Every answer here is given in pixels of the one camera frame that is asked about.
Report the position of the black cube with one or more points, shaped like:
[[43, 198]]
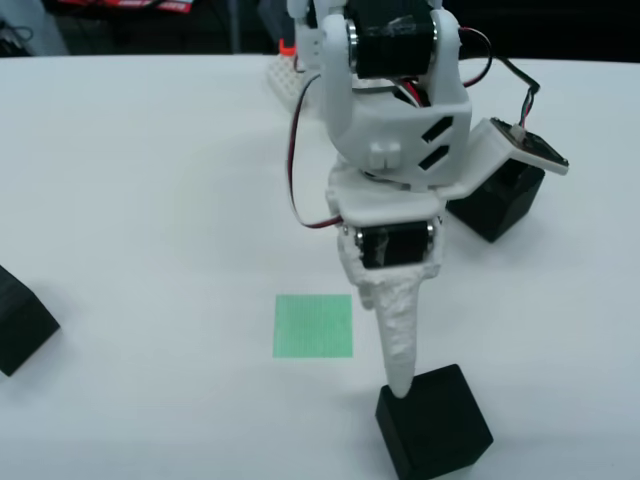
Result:
[[22, 330], [440, 440], [492, 220]]

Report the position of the wrist camera on white bracket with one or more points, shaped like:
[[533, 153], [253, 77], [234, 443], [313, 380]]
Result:
[[480, 155]]

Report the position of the green striped square marker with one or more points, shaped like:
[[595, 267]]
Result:
[[312, 325]]

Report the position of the red printed package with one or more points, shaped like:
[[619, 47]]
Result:
[[165, 5]]

